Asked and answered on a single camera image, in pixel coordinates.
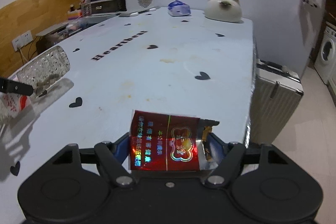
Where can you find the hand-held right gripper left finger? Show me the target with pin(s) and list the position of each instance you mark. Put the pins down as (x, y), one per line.
(123, 148)

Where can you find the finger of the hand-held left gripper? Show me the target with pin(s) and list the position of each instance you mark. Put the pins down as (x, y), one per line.
(15, 86)

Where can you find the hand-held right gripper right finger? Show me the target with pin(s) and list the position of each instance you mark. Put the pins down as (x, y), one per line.
(218, 151)

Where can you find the clear plastic bottle red label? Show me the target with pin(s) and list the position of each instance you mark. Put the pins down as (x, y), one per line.
(47, 66)

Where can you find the red cigarette box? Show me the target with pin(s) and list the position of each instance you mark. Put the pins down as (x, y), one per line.
(162, 142)

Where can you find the socket on wood panel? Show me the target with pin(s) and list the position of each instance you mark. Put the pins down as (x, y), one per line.
(22, 40)

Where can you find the grey flat tray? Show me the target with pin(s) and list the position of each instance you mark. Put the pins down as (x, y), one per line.
(51, 29)

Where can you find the white hard-shell suitcase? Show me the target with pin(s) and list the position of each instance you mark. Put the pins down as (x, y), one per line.
(273, 103)

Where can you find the colourful small box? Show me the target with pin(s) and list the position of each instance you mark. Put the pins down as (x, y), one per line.
(74, 14)

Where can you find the upright water bottle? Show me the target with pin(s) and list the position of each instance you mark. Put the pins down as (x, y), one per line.
(85, 2)

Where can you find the cat-shaped ceramic ornament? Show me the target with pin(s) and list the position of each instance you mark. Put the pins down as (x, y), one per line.
(223, 10)

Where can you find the white washing machine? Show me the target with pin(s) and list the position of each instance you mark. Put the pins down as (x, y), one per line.
(326, 53)

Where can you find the blue tissue pack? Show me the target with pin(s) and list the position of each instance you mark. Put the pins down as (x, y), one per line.
(179, 8)

